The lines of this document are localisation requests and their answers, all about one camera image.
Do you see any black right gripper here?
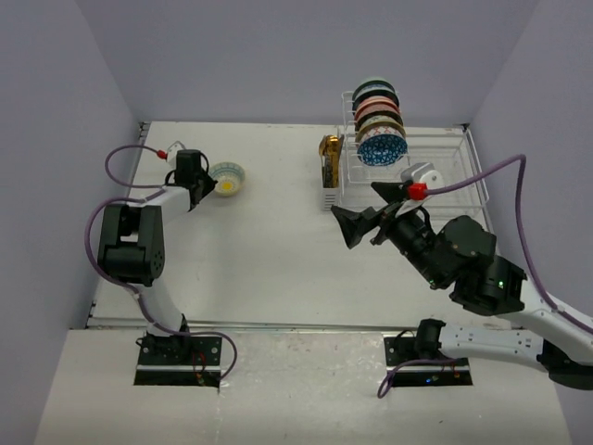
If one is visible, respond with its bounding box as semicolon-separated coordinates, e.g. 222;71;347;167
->
329;181;444;286

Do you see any cream bowl yellow centre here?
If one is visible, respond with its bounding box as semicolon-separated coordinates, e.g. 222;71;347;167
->
208;161;246;197

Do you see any blue triangle pattern bowl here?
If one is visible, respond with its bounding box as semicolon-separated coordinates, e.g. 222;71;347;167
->
357;125;408;167

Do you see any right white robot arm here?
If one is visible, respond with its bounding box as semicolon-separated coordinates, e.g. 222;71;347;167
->
331;183;592;397

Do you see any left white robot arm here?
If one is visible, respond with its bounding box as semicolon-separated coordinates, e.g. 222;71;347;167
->
87;148;217;367

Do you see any white perforated cutlery holder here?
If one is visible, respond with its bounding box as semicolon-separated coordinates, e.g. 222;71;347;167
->
321;133;347;213

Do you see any gold utensil in holder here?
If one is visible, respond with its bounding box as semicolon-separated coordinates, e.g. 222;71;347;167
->
319;135;344;188

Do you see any cream bowl with star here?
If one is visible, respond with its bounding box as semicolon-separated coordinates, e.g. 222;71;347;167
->
358;115;404;134

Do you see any pink rim bowl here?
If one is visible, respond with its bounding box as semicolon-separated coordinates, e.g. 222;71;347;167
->
354;95;399;113

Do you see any teal rim back bowl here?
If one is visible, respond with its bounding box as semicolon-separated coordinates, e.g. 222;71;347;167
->
352;76;397;100

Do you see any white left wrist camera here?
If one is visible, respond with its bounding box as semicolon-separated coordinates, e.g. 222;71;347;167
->
166;141;186;170

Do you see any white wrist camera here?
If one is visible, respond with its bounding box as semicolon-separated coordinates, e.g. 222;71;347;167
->
397;162;445;216
166;141;186;170

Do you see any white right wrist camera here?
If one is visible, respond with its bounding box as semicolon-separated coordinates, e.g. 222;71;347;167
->
397;162;445;216

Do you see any aluminium table edge rail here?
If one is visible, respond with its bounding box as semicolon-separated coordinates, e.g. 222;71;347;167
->
86;121;152;326

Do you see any white wire dish rack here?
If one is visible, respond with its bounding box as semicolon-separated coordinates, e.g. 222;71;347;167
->
336;92;481;211

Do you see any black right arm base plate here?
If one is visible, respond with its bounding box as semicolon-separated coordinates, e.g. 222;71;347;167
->
384;330;473;389

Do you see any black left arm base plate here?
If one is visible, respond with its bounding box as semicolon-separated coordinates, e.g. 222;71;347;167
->
133;334;221;388

